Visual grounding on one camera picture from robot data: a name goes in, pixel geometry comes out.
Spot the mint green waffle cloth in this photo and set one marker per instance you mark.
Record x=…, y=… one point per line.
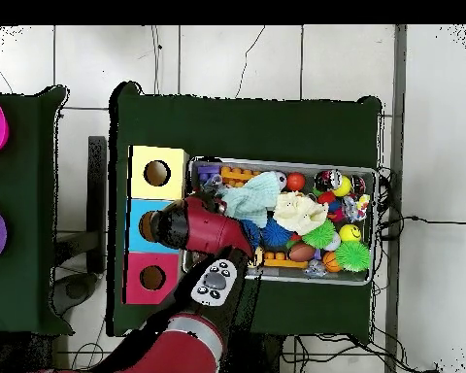
x=252, y=194

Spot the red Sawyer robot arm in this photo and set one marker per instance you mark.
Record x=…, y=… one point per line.
x=213, y=229

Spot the wooden box with three holes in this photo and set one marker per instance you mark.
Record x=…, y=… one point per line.
x=139, y=241

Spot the long orange toy brick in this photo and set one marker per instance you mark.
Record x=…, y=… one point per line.
x=237, y=175

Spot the blue spiky rubber ball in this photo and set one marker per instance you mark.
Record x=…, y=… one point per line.
x=275, y=234
x=253, y=233

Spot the cream waffle cloth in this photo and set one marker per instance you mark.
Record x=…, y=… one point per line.
x=299, y=213

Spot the orange ball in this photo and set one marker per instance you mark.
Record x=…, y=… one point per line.
x=296, y=181

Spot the dark green tablecloth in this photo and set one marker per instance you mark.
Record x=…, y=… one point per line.
x=27, y=175
x=237, y=128

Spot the green spiky rubber ball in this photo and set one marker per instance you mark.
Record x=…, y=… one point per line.
x=352, y=255
x=319, y=235

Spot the yellow smiley ball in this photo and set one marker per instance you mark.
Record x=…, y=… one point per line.
x=350, y=233

